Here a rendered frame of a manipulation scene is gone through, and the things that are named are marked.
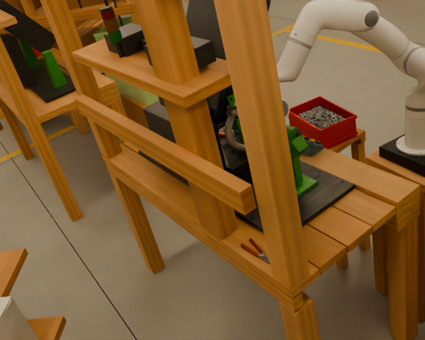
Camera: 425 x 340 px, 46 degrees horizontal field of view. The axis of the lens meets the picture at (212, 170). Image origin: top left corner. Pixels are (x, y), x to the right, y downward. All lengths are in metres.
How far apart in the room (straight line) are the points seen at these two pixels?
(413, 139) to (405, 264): 0.52
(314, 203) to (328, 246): 0.23
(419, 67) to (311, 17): 0.50
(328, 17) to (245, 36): 0.65
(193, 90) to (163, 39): 0.18
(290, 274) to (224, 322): 1.22
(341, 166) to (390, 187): 0.25
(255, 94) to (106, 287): 2.25
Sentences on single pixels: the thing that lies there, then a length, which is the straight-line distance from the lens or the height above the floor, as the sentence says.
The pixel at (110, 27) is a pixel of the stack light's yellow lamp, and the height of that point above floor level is 1.67.
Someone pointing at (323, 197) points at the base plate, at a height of 0.90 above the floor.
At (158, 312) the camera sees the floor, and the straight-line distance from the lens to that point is 3.01.
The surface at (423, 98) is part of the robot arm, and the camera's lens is 2.15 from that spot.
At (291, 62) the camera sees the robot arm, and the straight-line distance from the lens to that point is 1.81.
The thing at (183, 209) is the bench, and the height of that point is 0.88.
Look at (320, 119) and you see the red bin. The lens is 2.60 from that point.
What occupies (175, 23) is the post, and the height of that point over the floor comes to 1.73.
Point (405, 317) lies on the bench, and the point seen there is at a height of 0.21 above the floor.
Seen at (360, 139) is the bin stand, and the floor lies 0.76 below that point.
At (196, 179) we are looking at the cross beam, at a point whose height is 1.22.
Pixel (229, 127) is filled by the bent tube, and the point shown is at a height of 1.18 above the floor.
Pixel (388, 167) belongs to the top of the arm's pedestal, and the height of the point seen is 0.85.
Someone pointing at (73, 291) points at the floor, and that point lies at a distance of 3.40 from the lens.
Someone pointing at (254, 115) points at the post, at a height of 1.54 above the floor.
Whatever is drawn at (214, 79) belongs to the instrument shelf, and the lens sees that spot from 1.57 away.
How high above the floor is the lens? 2.13
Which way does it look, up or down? 32 degrees down
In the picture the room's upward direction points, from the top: 15 degrees counter-clockwise
